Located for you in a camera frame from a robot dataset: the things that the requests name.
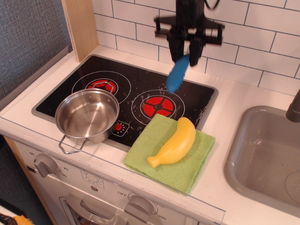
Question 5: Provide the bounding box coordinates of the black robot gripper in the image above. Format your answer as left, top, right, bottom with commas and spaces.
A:
154, 0, 225, 67

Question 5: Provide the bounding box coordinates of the blue handled toy fork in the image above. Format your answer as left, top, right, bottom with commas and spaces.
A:
166, 54, 190, 93

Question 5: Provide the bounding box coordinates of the black toy stove top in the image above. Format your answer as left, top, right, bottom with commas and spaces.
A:
32, 55, 218, 151

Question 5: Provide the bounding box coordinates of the green cloth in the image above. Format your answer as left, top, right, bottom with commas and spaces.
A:
123, 114, 216, 194

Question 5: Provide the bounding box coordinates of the yellow toy banana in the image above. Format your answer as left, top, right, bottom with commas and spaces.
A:
147, 117, 196, 168

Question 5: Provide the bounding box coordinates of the stainless steel pot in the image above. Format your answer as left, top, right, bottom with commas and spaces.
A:
55, 82, 120, 154

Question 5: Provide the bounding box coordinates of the grey faucet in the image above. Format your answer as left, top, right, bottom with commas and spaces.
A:
286, 90, 300, 123

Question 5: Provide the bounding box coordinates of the grey toy sink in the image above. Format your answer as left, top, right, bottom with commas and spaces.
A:
224, 105, 300, 217

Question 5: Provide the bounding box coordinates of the grey right oven knob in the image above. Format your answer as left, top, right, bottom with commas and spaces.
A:
124, 195, 154, 223

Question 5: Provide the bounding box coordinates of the grey oven knob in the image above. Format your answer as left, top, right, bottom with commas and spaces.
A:
34, 154, 57, 178
124, 195, 154, 223

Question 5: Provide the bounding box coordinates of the grey left oven knob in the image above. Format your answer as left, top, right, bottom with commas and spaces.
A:
34, 154, 57, 178

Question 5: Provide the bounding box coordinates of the yellow black object on floor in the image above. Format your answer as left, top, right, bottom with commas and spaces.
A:
0, 213, 33, 225

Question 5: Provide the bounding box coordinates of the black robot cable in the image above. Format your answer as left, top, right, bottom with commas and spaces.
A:
203, 0, 221, 10

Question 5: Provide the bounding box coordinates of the wooden side post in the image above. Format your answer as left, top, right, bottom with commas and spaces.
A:
61, 0, 98, 63

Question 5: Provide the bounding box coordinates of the grey oven door handle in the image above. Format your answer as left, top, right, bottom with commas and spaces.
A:
66, 195, 128, 225

